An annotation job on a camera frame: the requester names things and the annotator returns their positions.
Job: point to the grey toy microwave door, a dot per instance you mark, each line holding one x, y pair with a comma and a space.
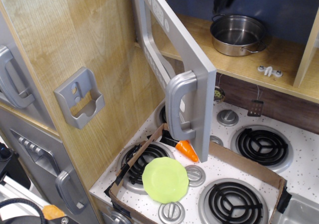
183, 70

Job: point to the stainless steel pot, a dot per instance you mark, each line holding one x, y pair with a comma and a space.
237, 35

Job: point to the white door latch clip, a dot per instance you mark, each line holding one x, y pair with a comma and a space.
269, 71

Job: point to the hanging round strainer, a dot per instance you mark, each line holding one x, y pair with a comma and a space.
219, 95

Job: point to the hanging small spatula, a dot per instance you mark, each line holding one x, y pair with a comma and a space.
255, 109

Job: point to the back centre grey knob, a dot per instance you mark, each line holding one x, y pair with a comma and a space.
227, 118

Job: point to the back left stove burner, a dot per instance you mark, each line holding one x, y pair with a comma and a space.
160, 114

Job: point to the stove burner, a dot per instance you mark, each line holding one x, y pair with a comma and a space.
264, 145
160, 114
132, 180
231, 201

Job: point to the small centre grey knob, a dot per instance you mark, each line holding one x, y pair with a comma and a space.
216, 140

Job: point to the back right stove burner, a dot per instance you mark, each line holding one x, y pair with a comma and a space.
264, 145

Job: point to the orange toy carrot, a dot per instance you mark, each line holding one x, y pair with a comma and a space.
186, 149

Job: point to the middle grey stove knob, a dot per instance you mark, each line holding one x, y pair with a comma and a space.
196, 175

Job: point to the grey stove knob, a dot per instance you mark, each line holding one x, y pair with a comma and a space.
171, 213
196, 175

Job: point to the green plastic plate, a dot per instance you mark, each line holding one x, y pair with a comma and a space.
165, 180

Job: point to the front right stove burner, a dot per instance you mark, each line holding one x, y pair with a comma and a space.
231, 201

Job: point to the front left stove burner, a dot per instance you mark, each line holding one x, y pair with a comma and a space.
132, 180

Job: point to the front grey stove knob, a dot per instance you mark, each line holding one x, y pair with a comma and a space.
171, 213

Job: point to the grey metal sink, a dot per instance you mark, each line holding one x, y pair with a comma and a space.
299, 211

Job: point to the grey ice dispenser panel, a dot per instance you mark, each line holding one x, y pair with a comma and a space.
39, 155

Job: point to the orange object bottom left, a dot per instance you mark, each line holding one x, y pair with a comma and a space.
51, 212

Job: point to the grey wall phone holder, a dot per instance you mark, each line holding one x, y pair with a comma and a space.
73, 90

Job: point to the upper grey fridge handle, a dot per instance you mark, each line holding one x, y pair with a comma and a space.
12, 89

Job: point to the grey fridge handle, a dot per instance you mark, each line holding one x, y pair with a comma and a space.
71, 192
12, 89

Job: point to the brown cardboard frame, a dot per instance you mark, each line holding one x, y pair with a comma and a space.
223, 154

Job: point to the lower grey fridge handle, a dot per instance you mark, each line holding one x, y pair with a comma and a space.
71, 192

